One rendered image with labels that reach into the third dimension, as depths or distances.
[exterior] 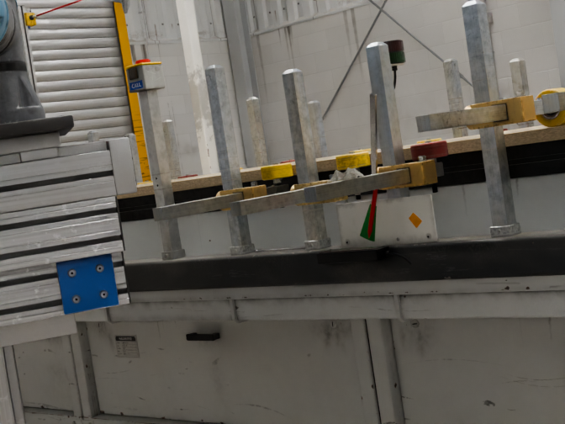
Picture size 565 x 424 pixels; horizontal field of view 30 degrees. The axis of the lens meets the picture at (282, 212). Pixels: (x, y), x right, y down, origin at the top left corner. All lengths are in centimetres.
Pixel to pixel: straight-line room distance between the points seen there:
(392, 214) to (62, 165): 85
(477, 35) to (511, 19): 840
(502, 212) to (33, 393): 223
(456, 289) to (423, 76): 896
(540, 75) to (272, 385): 769
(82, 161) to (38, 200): 9
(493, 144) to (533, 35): 829
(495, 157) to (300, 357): 100
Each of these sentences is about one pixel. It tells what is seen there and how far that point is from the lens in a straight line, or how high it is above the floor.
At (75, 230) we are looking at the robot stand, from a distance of 170.
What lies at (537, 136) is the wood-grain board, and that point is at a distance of 230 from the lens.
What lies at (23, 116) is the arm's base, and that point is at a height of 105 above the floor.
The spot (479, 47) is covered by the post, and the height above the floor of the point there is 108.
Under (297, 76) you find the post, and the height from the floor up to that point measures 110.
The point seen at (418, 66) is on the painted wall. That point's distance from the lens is 1120.
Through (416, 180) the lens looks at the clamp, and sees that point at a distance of 224.
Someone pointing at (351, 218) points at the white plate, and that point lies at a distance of 236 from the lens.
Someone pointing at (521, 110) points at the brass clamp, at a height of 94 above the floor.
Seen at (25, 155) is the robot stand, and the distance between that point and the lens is 171.
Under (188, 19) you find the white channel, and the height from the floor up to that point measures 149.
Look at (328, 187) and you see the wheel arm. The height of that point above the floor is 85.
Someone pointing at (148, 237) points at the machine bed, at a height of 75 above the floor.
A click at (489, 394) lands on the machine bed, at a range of 257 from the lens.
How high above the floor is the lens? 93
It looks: 3 degrees down
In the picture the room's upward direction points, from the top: 9 degrees counter-clockwise
